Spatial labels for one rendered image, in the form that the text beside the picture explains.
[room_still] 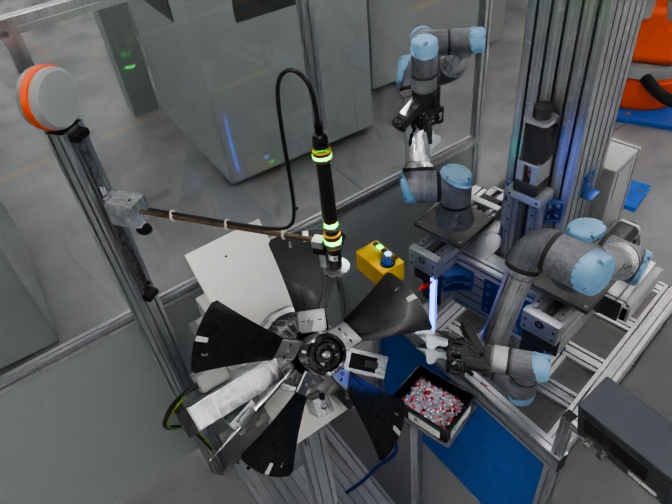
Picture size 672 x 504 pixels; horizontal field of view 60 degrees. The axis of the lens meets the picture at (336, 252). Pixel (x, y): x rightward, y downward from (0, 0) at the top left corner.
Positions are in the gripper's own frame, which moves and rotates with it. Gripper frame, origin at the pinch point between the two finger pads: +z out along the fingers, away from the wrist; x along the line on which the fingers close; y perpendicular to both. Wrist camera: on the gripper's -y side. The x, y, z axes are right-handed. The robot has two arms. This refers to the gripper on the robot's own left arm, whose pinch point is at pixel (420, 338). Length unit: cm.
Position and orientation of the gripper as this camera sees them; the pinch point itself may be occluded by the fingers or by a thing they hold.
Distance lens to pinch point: 169.2
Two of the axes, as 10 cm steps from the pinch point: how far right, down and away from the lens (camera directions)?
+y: -2.9, 7.3, -6.1
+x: 1.2, 6.6, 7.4
